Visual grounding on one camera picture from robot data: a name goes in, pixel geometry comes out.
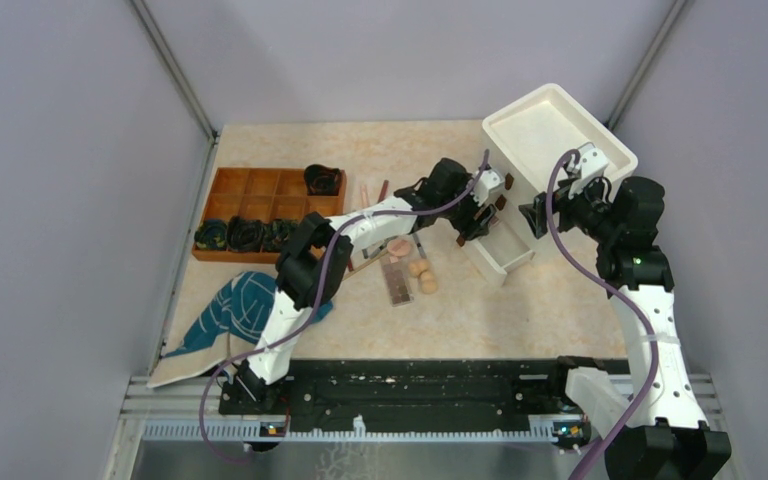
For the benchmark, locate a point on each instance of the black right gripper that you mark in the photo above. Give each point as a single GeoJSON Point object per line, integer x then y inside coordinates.
{"type": "Point", "coordinates": [563, 204]}

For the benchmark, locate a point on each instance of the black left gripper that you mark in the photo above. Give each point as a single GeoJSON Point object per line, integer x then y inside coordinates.
{"type": "Point", "coordinates": [469, 229]}

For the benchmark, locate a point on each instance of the white pull-out drawer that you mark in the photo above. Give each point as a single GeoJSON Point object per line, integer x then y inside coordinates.
{"type": "Point", "coordinates": [498, 253]}

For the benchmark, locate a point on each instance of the brown eyeshadow palette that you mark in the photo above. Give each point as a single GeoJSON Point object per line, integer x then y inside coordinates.
{"type": "Point", "coordinates": [396, 279]}

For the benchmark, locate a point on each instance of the white drawer organizer box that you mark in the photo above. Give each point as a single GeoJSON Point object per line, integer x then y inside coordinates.
{"type": "Point", "coordinates": [526, 138]}

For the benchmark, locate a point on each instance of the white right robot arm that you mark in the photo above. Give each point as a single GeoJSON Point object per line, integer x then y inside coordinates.
{"type": "Point", "coordinates": [660, 432]}

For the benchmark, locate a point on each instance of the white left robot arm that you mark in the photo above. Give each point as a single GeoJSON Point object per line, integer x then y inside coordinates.
{"type": "Point", "coordinates": [312, 265]}

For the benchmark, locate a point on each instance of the grey makeup pencil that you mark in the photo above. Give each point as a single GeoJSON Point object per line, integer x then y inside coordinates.
{"type": "Point", "coordinates": [419, 247]}

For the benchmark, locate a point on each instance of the maroon makeup pencil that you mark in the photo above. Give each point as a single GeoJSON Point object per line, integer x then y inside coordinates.
{"type": "Point", "coordinates": [383, 190]}

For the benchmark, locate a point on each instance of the pink makeup pencil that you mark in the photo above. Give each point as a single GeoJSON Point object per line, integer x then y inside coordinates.
{"type": "Point", "coordinates": [364, 197]}

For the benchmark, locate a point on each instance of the black coiled band top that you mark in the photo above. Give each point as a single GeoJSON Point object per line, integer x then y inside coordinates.
{"type": "Point", "coordinates": [321, 180]}

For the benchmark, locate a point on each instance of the black coiled band right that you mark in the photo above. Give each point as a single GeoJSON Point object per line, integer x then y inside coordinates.
{"type": "Point", "coordinates": [276, 233]}

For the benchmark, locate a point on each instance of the wooden compartment tray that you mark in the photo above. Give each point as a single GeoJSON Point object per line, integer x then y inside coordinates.
{"type": "Point", "coordinates": [262, 194]}

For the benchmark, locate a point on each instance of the black coiled band middle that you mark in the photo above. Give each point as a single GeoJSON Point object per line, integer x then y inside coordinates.
{"type": "Point", "coordinates": [244, 235]}

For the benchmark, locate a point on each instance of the teal patterned cloth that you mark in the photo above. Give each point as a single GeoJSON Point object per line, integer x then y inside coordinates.
{"type": "Point", "coordinates": [240, 308]}

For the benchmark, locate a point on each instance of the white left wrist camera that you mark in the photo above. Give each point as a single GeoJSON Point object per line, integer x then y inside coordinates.
{"type": "Point", "coordinates": [488, 184]}

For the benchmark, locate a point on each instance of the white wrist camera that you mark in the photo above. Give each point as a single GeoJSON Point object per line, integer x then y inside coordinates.
{"type": "Point", "coordinates": [488, 184]}
{"type": "Point", "coordinates": [589, 163]}

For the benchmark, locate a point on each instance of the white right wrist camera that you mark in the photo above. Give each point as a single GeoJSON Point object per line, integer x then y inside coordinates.
{"type": "Point", "coordinates": [589, 163]}

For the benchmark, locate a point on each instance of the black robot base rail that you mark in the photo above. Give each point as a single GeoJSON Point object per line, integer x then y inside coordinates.
{"type": "Point", "coordinates": [414, 396]}

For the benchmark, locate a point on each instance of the grey slotted cable duct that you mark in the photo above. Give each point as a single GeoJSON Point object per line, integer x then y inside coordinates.
{"type": "Point", "coordinates": [543, 429]}

